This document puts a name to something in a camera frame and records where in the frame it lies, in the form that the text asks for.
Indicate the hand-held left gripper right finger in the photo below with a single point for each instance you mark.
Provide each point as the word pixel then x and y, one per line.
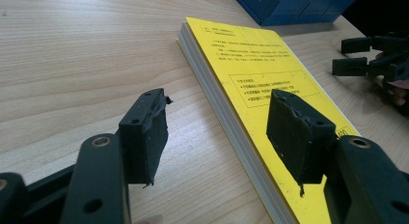
pixel 297 137

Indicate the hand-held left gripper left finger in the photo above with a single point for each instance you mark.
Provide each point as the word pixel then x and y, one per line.
pixel 144 143

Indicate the yellow book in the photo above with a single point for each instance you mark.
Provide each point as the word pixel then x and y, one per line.
pixel 257 98

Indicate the blue file rack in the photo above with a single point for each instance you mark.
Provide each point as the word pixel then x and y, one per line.
pixel 295 6

